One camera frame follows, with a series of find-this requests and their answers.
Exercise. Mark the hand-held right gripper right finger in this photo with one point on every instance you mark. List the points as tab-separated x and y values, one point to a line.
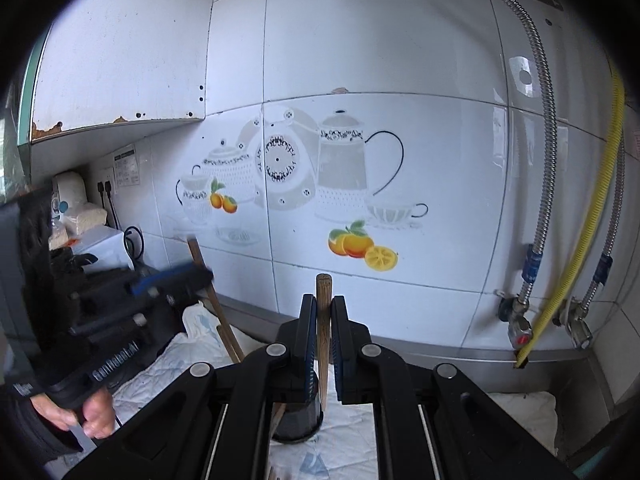
340	355

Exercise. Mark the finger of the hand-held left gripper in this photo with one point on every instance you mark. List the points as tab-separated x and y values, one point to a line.
170	280

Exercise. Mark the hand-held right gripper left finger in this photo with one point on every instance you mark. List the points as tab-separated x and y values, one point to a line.
310	350

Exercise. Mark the brown wooden chopstick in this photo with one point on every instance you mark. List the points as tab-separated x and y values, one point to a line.
324	290
216	310

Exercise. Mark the black round utensil holder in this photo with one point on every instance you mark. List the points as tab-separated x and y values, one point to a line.
297	422

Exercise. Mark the person's left hand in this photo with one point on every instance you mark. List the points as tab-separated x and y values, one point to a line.
97	415

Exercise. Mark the white plastic container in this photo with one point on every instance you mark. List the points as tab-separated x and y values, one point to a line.
105	247

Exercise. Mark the beige grain bag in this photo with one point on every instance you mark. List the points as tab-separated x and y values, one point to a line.
90	220

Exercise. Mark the white quilted printed mat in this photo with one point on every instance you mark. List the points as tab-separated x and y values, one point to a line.
350	455

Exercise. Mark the white packed bag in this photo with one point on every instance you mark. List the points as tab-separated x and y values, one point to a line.
70	187

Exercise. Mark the plain metal valve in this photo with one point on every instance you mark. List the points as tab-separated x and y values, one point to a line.
577	325

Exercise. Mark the wall power socket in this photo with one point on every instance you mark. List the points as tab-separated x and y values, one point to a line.
105	182

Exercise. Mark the white wall label sticker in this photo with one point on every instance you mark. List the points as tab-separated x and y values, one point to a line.
125	165

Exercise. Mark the green edged wall cabinet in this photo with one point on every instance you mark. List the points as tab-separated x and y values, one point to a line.
125	60

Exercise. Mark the pink wall sticker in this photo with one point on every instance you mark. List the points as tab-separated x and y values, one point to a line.
634	142

